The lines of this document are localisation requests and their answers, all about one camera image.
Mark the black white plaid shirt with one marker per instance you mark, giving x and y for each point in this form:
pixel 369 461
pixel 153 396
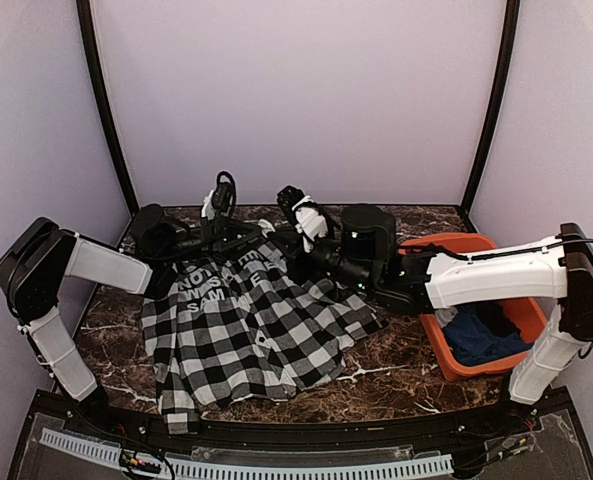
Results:
pixel 236 329

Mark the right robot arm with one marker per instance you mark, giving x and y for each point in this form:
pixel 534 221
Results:
pixel 364 256

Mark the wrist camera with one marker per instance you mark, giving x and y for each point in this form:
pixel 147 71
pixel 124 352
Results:
pixel 221 201
pixel 311 221

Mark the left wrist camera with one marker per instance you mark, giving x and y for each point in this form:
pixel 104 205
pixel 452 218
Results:
pixel 221 201

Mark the black frame post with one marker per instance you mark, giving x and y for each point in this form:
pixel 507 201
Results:
pixel 102 100
pixel 497 91

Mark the left black frame post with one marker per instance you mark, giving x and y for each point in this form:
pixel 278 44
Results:
pixel 102 100

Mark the orange plastic basket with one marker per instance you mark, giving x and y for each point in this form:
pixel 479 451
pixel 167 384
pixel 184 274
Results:
pixel 524 313

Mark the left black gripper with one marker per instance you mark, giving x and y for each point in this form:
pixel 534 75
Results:
pixel 219 238

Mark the black garment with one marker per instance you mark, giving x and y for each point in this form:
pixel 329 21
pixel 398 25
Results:
pixel 492 315

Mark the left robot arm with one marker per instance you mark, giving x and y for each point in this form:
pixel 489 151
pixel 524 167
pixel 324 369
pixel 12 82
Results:
pixel 34 267

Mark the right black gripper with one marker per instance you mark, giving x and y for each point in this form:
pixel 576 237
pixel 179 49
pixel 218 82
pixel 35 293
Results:
pixel 297 272

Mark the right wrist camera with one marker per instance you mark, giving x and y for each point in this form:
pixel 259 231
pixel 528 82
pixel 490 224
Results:
pixel 311 221

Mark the blue garment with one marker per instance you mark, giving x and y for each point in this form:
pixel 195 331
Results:
pixel 471 342

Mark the white slotted cable duct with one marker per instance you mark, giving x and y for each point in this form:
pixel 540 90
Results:
pixel 110 455

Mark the right black frame post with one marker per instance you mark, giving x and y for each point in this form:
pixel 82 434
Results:
pixel 497 91

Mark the black front rail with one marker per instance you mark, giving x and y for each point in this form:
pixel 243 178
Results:
pixel 470 433

